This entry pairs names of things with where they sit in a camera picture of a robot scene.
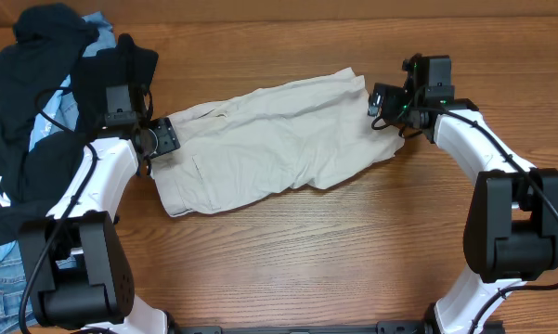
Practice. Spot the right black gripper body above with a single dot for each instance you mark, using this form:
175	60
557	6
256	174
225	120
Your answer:
382	99

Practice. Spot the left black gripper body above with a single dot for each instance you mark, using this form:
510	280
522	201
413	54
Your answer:
162	136

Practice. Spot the beige cotton shorts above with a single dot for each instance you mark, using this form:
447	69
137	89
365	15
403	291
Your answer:
235	152

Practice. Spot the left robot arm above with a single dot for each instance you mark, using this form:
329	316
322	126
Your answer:
77	275

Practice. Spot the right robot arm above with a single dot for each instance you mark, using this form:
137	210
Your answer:
511	235

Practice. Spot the black ribbed sweater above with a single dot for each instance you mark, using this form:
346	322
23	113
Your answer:
125	64

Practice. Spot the light blue shirt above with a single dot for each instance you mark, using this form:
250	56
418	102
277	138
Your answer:
62	107

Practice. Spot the black garment with white print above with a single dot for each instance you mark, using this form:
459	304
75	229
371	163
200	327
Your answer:
49	41

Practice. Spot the blue denim jeans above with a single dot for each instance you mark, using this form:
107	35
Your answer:
12	286

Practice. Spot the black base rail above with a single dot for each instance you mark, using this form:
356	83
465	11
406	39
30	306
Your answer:
302	329

